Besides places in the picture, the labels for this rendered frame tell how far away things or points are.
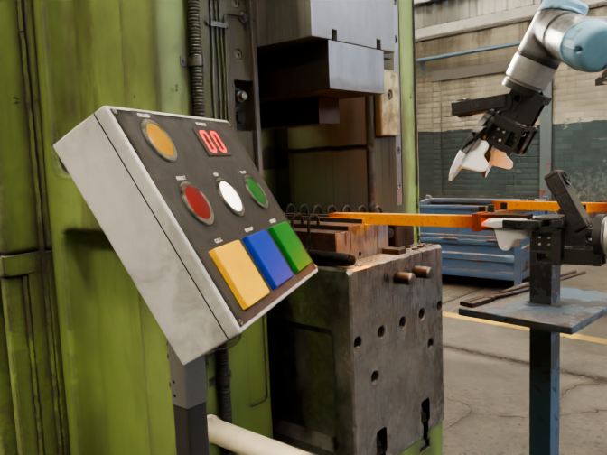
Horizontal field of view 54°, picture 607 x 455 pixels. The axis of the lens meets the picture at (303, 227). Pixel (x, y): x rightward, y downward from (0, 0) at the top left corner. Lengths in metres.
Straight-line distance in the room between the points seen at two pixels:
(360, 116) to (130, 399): 0.89
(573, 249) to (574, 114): 8.02
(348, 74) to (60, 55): 0.62
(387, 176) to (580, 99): 7.56
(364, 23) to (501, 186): 8.30
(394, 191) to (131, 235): 1.11
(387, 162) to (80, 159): 1.08
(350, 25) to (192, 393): 0.80
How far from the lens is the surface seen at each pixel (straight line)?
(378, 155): 1.61
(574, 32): 1.03
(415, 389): 1.46
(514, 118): 1.15
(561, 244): 1.11
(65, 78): 1.44
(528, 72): 1.12
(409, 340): 1.40
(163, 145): 0.71
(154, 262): 0.65
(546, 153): 9.22
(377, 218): 1.29
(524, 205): 1.74
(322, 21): 1.22
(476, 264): 5.11
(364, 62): 1.33
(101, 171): 0.67
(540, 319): 1.59
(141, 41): 1.14
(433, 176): 10.10
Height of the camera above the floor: 1.14
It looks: 7 degrees down
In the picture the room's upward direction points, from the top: 2 degrees counter-clockwise
